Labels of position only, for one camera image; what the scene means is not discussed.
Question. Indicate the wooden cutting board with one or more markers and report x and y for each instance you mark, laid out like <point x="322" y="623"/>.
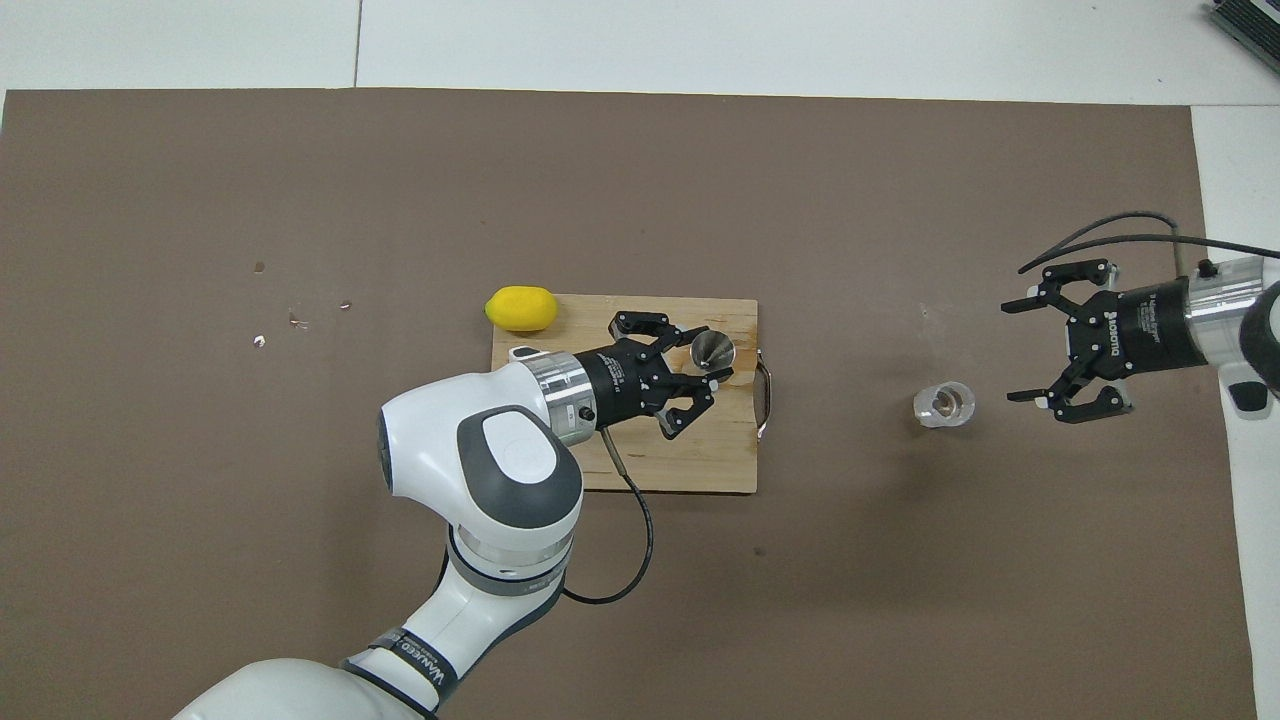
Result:
<point x="700" y="460"/>

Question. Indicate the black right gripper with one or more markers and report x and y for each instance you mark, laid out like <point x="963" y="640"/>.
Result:
<point x="1145" y="330"/>

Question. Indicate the grey ribbed device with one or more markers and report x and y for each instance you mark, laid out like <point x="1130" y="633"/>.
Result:
<point x="1250" y="25"/>

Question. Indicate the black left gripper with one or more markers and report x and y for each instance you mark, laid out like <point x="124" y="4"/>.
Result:
<point x="630" y="385"/>

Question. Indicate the clear glass cup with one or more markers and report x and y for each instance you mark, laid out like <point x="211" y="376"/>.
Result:
<point x="944" y="404"/>

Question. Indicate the metal double jigger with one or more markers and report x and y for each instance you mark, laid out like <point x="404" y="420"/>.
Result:
<point x="712" y="350"/>

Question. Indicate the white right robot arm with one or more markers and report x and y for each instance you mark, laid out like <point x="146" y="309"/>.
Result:
<point x="1250" y="320"/>

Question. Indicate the brown table mat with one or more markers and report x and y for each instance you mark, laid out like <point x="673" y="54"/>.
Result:
<point x="900" y="600"/>

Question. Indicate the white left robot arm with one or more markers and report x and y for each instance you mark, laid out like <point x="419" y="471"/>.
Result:
<point x="480" y="480"/>

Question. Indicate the yellow lemon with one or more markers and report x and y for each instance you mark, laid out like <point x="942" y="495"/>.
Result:
<point x="521" y="308"/>

